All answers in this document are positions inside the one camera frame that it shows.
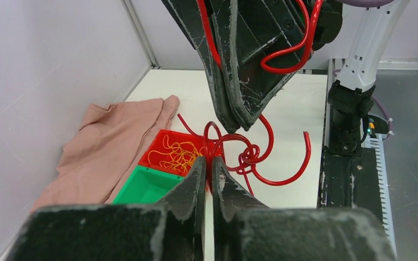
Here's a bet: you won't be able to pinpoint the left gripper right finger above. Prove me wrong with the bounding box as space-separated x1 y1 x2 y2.
212 157 396 260

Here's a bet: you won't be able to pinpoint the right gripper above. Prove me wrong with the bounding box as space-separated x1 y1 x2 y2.
211 0 343 132

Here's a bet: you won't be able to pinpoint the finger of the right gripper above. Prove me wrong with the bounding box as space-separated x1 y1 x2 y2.
162 0 241 134

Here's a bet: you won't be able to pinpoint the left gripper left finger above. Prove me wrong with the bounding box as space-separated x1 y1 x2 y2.
7 157 206 260

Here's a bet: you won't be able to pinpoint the red cable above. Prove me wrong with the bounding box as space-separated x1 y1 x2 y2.
177 0 325 197

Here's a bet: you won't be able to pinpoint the yellow cable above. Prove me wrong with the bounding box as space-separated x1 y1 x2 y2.
146 134 204 176

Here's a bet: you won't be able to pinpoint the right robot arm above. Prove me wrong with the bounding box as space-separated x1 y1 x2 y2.
164 1 408 157

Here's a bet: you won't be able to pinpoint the green plastic bin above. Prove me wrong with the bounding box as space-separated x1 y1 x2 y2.
113 166 183 204

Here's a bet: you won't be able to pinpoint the red plastic bin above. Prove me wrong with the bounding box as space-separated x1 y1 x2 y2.
138 129 205 177

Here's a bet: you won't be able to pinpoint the pink cloth shorts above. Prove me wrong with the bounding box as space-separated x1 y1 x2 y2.
32 95 180 211

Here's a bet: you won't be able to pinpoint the white cable duct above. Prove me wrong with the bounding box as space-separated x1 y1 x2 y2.
364 134 397 257

